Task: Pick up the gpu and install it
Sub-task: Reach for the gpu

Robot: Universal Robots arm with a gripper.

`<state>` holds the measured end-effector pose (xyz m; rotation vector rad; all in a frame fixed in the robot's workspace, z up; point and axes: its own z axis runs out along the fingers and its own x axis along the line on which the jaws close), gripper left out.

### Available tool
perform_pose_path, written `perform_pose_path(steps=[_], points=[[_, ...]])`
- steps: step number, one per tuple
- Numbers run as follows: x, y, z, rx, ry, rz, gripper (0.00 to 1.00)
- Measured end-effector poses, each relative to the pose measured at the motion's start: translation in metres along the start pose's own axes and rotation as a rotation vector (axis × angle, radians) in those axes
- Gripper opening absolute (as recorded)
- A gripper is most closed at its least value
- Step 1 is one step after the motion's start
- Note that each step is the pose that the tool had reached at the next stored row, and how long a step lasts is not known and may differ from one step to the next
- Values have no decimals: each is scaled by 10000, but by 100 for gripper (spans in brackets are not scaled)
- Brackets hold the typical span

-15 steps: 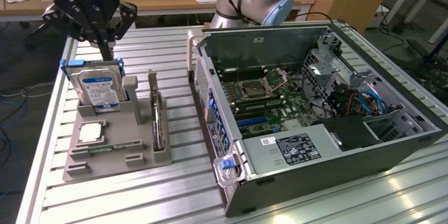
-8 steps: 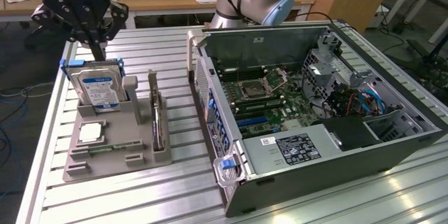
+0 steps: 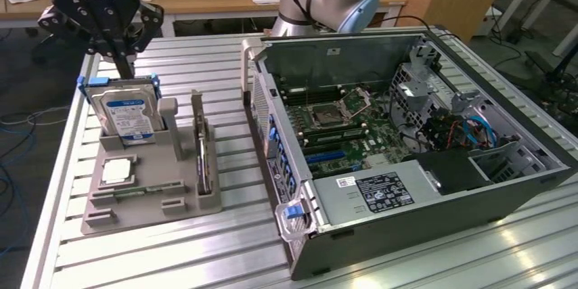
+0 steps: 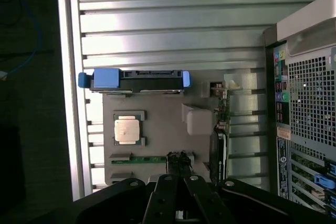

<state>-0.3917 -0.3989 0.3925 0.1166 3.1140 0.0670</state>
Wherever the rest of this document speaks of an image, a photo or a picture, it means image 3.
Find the black RAM slot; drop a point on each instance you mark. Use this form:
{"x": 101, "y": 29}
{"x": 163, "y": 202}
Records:
{"x": 314, "y": 100}
{"x": 312, "y": 96}
{"x": 309, "y": 92}
{"x": 308, "y": 88}

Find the small white sticker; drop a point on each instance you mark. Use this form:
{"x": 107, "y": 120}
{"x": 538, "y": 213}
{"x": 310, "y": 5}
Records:
{"x": 333, "y": 51}

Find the silver CPU chip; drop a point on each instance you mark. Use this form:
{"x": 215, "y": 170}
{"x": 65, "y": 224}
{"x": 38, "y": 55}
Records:
{"x": 117, "y": 171}

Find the grey plastic parts rack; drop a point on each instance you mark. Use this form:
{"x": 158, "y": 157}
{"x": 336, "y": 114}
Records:
{"x": 167, "y": 174}

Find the CPU socket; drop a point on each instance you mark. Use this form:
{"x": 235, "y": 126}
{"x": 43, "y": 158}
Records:
{"x": 326, "y": 116}

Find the green RAM stick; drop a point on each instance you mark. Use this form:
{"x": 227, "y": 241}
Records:
{"x": 149, "y": 190}

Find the metal socket cover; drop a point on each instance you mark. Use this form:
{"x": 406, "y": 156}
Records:
{"x": 357, "y": 99}

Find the green module with black chips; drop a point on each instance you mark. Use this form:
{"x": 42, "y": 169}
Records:
{"x": 334, "y": 136}

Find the blue expansion slot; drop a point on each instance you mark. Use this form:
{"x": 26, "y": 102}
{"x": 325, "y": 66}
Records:
{"x": 326, "y": 157}

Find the green motherboard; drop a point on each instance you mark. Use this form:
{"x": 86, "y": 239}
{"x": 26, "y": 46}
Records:
{"x": 361, "y": 136}

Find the perforated metal drive cage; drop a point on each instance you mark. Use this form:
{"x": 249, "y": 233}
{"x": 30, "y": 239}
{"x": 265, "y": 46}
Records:
{"x": 416, "y": 89}

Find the silver chipset heatsink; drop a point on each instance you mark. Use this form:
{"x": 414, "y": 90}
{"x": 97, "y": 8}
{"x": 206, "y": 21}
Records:
{"x": 376, "y": 162}

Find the blue release latch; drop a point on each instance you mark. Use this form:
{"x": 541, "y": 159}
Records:
{"x": 292, "y": 214}

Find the grey power supply unit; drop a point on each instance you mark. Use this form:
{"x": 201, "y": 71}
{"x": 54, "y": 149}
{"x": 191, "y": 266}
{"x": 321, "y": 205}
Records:
{"x": 344, "y": 201}

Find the black plastic shroud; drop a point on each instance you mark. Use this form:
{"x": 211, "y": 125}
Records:
{"x": 452, "y": 174}

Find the open black PC case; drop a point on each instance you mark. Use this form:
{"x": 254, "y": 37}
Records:
{"x": 406, "y": 221}

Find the grey metal disk bay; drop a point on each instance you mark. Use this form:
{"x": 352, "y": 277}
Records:
{"x": 510, "y": 163}

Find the hard disk with blue bracket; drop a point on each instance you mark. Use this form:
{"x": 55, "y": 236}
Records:
{"x": 126, "y": 113}

